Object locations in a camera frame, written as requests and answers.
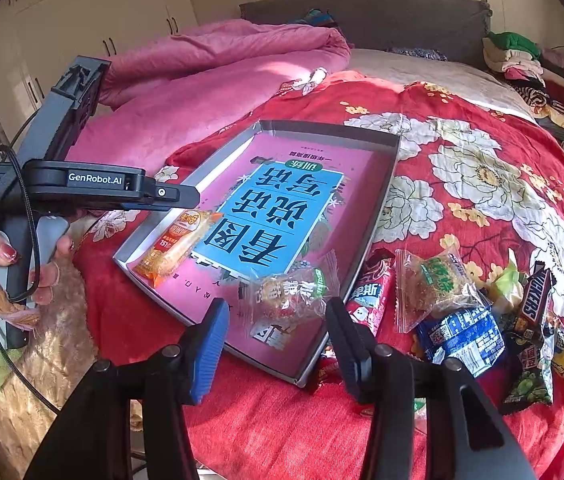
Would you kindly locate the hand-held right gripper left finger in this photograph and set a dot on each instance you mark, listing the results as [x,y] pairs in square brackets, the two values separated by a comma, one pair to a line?
[209,355]

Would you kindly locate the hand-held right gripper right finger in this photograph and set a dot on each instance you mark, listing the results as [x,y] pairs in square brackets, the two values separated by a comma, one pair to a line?
[349,355]

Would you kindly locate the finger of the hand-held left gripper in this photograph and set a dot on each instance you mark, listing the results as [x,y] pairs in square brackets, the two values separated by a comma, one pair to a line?
[172,194]

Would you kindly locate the orange snack packet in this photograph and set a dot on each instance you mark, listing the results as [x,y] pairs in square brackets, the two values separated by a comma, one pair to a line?
[177,250]

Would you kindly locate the clear pastry packet red filling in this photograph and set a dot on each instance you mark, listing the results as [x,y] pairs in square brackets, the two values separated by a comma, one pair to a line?
[287,295]

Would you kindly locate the clear pastry packet green label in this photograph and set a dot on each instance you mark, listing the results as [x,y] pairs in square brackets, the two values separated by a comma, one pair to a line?
[436,285]

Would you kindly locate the blue snack packet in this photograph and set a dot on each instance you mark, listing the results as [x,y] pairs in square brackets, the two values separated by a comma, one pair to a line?
[461,335]

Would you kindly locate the grey cardboard box pink bottom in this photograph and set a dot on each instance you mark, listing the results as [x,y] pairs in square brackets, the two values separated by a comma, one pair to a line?
[312,160]

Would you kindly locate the dark green pea packet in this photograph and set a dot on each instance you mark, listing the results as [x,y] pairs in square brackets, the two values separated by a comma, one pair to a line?
[529,385]

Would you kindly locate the small red snack packet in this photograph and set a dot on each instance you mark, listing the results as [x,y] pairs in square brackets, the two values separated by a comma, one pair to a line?
[324,370]

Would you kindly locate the pink quilt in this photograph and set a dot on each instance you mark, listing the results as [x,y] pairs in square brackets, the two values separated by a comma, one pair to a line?
[202,80]

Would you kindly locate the golden plush blanket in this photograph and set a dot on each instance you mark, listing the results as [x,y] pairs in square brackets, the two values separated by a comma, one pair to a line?
[62,340]

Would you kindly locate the white wardrobe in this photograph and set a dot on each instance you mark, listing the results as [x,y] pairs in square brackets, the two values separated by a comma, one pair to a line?
[87,10]

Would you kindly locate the light green wrapped candy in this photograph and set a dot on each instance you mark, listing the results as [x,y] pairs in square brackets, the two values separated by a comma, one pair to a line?
[506,280]

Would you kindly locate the red floral blanket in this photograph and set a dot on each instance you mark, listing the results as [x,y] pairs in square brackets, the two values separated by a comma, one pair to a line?
[461,200]

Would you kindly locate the brown chocolate bar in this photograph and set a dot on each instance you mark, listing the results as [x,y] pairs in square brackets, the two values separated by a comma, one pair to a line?
[539,300]

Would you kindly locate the colourful cloth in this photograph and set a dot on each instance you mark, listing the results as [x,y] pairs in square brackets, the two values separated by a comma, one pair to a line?
[319,16]

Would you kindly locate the grey bed headboard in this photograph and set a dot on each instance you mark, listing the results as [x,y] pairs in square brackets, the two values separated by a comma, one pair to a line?
[386,20]

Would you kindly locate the dark patterned cloth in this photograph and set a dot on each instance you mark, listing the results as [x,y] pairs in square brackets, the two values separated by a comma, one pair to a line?
[419,53]

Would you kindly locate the beige bed sheet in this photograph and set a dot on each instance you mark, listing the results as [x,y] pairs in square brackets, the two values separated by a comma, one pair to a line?
[436,75]

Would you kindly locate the pile of folded clothes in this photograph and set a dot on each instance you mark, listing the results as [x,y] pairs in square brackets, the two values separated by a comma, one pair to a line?
[526,70]

